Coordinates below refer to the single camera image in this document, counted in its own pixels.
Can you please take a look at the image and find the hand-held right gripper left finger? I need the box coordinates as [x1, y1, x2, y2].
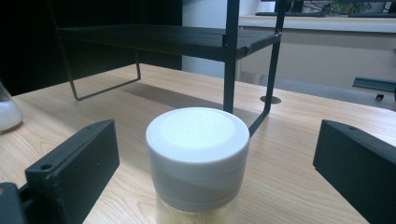
[25, 119, 120, 224]

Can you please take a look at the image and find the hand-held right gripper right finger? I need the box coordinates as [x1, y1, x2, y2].
[312, 119, 396, 224]

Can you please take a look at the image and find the jar with white powder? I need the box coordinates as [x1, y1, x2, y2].
[0, 81, 24, 135]

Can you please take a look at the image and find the jar with yellow contents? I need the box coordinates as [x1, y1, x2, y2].
[145, 106, 250, 224]

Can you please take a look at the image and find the black metal shelf rack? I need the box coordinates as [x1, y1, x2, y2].
[46, 0, 288, 138]

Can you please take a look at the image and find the green potted plant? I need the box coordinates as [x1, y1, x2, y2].
[326, 0, 386, 15]

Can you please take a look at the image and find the black keyboard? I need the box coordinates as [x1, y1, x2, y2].
[255, 11, 328, 19]

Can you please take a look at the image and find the round cable grommet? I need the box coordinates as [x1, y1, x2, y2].
[260, 95, 282, 105]

